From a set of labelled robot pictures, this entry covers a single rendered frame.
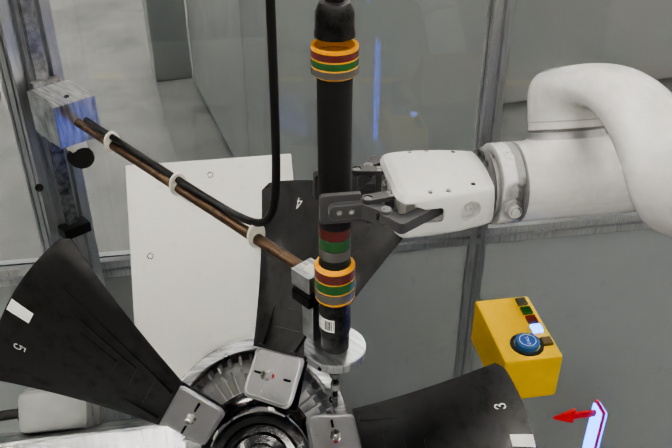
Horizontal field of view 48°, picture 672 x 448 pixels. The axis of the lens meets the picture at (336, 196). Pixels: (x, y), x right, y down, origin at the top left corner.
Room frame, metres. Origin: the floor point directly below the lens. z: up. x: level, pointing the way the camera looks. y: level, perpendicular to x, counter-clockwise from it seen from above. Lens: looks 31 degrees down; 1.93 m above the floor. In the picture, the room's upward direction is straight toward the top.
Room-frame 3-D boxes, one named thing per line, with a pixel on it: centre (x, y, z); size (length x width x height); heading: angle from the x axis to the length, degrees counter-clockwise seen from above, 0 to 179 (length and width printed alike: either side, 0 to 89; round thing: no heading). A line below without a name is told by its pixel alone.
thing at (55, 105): (1.10, 0.43, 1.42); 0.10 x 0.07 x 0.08; 44
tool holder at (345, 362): (0.65, 0.01, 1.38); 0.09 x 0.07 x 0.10; 44
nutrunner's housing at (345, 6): (0.65, 0.00, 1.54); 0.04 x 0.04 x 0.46
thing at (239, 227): (0.87, 0.21, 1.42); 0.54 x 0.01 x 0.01; 44
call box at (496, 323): (0.99, -0.31, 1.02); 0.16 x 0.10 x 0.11; 9
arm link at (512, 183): (0.67, -0.17, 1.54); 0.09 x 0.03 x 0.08; 9
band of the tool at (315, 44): (0.65, 0.00, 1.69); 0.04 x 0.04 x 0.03
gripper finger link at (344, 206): (0.62, -0.02, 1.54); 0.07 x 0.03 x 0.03; 99
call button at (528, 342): (0.95, -0.32, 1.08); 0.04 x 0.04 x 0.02
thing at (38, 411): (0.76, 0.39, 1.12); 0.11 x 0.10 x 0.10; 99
